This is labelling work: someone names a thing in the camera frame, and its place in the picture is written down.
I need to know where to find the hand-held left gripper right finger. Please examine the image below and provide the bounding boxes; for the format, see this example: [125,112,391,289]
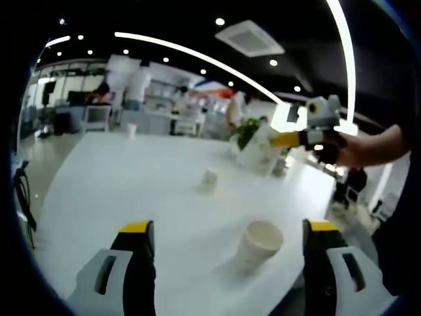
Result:
[302,219,399,316]

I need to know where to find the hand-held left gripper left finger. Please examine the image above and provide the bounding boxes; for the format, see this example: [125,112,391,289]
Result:
[64,220,157,316]

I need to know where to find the printed white paper cup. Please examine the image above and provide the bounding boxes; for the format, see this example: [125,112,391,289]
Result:
[237,220,285,276]
[236,126,281,177]

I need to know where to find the person's right hand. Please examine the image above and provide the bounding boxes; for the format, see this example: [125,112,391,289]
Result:
[334,130,366,168]

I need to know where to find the green potted plant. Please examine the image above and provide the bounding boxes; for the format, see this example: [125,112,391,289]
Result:
[230,117,290,178]

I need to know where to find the white ceiling light strip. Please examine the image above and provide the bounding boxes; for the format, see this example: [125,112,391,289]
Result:
[325,0,358,132]
[114,32,284,103]

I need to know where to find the white table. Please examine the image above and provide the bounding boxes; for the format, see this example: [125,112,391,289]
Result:
[36,131,336,316]

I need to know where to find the ceiling air conditioner vent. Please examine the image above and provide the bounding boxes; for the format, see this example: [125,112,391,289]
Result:
[215,19,285,57]

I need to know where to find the round ceiling spotlights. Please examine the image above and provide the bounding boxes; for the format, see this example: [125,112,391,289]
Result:
[36,18,302,93]

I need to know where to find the grey partition counter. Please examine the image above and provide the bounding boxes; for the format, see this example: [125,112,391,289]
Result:
[120,110,172,135]

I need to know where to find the white chair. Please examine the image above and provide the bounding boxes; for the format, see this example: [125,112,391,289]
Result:
[81,104,112,133]

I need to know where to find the black monitor on stand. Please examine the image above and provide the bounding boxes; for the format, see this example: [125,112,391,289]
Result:
[41,81,57,107]

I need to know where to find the red and blue wall banner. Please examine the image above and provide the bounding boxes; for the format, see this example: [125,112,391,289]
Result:
[192,78,233,98]

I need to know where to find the black cables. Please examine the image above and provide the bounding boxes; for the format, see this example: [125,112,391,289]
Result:
[12,160,37,250]

